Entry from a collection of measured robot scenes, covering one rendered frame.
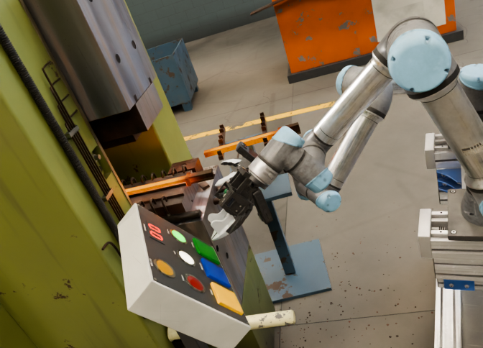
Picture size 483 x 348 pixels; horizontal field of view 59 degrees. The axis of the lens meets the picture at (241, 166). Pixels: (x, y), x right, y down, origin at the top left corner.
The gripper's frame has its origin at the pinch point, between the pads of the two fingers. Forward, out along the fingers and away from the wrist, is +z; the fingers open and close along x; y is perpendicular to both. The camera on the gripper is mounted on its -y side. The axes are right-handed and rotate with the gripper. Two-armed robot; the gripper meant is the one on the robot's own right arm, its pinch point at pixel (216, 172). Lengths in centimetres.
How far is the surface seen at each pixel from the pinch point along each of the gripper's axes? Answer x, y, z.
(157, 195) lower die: -5.2, 0.8, 23.2
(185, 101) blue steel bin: 350, 86, 127
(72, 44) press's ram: -17, -59, 19
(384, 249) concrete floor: 53, 100, -55
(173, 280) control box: -68, -15, -6
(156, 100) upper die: 3.6, -31.2, 11.8
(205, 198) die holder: -2.7, 8.3, 7.0
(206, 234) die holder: -15.8, 14.5, 6.7
